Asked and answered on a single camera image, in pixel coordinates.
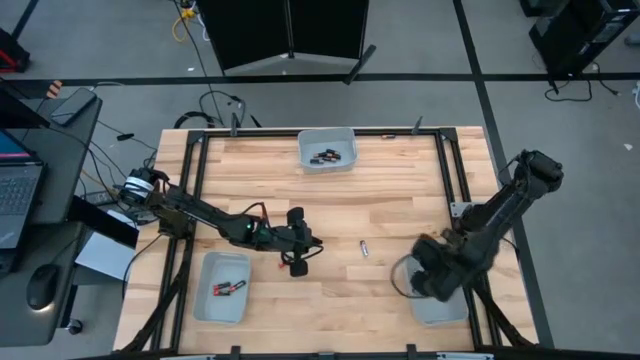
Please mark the black computer mouse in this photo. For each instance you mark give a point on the black computer mouse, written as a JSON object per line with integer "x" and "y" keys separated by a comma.
{"x": 42, "y": 285}

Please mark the orange striped tag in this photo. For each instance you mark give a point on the orange striped tag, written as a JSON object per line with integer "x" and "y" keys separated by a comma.
{"x": 54, "y": 89}

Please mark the grey plastic bin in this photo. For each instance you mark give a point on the grey plastic bin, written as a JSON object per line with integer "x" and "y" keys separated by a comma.
{"x": 440, "y": 312}
{"x": 312, "y": 140}
{"x": 220, "y": 310}

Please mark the black aluminium table frame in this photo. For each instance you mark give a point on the black aluminium table frame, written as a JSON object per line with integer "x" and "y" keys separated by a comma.
{"x": 250, "y": 133}

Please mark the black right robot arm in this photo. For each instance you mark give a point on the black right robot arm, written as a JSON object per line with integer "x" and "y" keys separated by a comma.
{"x": 500, "y": 210}

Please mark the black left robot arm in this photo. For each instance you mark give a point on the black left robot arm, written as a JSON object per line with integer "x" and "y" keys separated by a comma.
{"x": 200, "y": 215}

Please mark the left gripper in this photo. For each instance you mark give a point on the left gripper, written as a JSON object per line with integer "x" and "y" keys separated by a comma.
{"x": 292, "y": 239}

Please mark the black red case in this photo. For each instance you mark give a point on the black red case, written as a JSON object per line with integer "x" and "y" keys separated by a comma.
{"x": 12, "y": 55}

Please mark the black desk foot bar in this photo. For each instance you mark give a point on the black desk foot bar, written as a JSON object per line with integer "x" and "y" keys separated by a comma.
{"x": 100, "y": 222}

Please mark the dark grey laptop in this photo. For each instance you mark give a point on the dark grey laptop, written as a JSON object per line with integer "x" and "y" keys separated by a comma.
{"x": 17, "y": 195}

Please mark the black caster wheel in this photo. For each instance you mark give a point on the black caster wheel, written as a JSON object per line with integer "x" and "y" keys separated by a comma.
{"x": 75, "y": 327}

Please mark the silver black AA battery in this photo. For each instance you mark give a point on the silver black AA battery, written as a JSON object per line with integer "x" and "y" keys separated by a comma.
{"x": 364, "y": 248}

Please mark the black desk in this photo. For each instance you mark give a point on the black desk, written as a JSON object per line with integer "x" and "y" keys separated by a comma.
{"x": 60, "y": 165}

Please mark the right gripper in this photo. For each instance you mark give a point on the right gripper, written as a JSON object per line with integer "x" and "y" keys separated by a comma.
{"x": 455, "y": 270}

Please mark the black folding partition screen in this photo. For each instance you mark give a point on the black folding partition screen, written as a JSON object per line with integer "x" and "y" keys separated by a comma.
{"x": 250, "y": 30}

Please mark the black equipment cart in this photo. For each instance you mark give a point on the black equipment cart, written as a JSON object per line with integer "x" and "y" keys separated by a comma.
{"x": 575, "y": 35}

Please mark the black smartphone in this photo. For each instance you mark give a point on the black smartphone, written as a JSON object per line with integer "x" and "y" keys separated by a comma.
{"x": 73, "y": 106}

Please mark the white flat panel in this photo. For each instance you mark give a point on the white flat panel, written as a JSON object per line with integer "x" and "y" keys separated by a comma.
{"x": 105, "y": 255}

